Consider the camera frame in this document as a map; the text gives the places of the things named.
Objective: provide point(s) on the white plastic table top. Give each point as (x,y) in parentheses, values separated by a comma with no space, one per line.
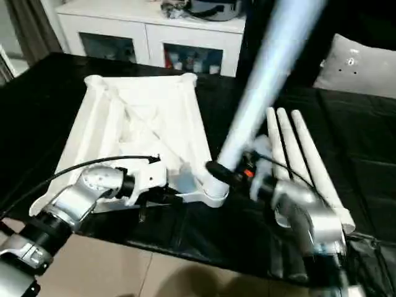
(108,123)

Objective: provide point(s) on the white plastic table leg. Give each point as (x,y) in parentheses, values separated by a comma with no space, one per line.
(312,154)
(263,77)
(290,145)
(273,139)

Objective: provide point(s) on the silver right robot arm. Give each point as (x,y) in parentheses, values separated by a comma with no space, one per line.
(318,222)

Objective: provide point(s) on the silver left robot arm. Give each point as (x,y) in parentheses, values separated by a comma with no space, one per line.
(71,198)

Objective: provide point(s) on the small white cup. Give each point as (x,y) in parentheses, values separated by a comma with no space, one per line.
(178,65)
(213,69)
(196,65)

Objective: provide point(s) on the black cabinet with gold label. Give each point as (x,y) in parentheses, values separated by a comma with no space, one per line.
(249,37)

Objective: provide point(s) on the black mat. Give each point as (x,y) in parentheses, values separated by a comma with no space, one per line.
(37,108)

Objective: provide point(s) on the grey pillow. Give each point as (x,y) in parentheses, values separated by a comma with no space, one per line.
(355,68)

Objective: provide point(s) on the crumpled patterned bag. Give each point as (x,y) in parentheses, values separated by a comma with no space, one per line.
(173,7)

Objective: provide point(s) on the white sideboard with glass doors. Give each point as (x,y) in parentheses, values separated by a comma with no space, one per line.
(123,24)

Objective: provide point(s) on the grey curtain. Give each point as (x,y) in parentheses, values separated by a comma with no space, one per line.
(34,28)

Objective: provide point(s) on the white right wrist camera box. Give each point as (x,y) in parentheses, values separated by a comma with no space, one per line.
(261,148)

